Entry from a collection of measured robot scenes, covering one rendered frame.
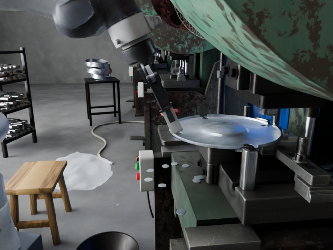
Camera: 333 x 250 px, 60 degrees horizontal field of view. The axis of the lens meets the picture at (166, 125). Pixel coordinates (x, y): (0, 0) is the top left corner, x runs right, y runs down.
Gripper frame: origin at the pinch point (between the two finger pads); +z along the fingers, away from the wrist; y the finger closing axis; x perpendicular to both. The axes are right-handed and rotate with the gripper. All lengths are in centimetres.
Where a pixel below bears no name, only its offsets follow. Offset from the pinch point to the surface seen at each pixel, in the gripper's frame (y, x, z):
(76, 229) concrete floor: -74, -72, 58
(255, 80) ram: 5.1, 21.4, -1.5
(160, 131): -3.4, -3.9, 2.6
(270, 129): -0.3, 22.7, 14.7
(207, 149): 1.5, 4.9, 10.9
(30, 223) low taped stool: -65, -85, 38
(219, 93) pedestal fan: -87, 34, 27
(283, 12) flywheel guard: 44.2, 10.9, -18.9
